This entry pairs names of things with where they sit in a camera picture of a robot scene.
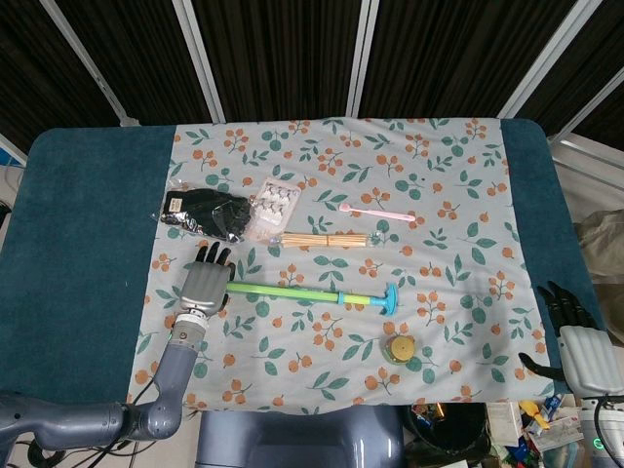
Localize pink toothbrush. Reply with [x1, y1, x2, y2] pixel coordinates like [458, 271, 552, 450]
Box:
[338, 203, 417, 223]

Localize white aluminium partition post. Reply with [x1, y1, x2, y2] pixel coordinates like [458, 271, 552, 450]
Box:
[342, 0, 380, 119]
[546, 63, 624, 143]
[495, 0, 595, 120]
[47, 0, 138, 127]
[171, 0, 227, 124]

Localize floral print tablecloth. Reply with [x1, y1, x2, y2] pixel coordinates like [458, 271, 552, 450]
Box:
[126, 116, 556, 416]

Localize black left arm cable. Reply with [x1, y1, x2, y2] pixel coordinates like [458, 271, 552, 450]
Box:
[130, 335, 172, 407]

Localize bundle of bamboo sticks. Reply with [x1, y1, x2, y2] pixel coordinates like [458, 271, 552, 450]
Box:
[269, 231, 385, 251]

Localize black waste bin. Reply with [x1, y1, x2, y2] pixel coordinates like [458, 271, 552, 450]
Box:
[403, 401, 492, 468]

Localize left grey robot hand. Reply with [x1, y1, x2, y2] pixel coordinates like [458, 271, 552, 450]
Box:
[175, 241, 238, 321]

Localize teal velvet table cover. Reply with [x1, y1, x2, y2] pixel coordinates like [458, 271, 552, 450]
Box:
[0, 119, 608, 406]

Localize white metal rail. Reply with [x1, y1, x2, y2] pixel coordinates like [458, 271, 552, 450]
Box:
[549, 132, 624, 171]

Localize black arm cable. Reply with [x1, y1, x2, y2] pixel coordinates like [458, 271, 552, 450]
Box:
[590, 395, 613, 443]
[130, 335, 172, 407]

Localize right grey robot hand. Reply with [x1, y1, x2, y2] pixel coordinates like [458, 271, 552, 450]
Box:
[518, 280, 624, 397]

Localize beige fabric bag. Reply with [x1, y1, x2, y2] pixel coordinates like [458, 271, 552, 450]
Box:
[573, 208, 624, 299]

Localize clear blister pack of clips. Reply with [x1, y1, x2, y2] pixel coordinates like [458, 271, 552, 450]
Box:
[245, 178, 301, 243]

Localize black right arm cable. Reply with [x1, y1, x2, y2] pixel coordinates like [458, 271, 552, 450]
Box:
[590, 395, 613, 443]

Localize green blue plastic stick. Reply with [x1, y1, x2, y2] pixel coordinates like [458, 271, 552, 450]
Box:
[225, 281, 403, 320]

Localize small green jar gold lid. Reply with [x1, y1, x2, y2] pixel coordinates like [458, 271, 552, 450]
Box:
[381, 334, 417, 367]

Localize black gloves in plastic bag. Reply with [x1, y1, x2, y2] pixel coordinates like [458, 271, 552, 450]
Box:
[162, 188, 255, 245]

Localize white cardboard box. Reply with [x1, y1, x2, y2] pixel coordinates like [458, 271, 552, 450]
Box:
[486, 399, 525, 449]

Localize blue-grey robot torso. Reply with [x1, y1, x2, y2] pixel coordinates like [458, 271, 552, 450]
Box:
[196, 403, 407, 468]

